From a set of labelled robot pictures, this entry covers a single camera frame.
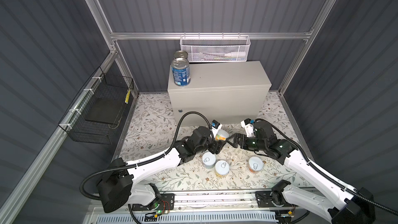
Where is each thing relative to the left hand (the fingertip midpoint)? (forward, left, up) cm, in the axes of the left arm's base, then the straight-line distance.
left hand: (221, 138), depth 77 cm
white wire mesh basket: (+78, -6, +6) cm, 79 cm away
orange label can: (-11, -17, -10) cm, 23 cm away
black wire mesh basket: (+7, +59, +13) cm, 61 cm away
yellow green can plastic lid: (0, 0, +4) cm, 4 cm away
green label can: (-7, +7, -11) cm, 14 cm away
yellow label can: (-11, 0, -12) cm, 16 cm away
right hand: (-2, -6, 0) cm, 6 cm away
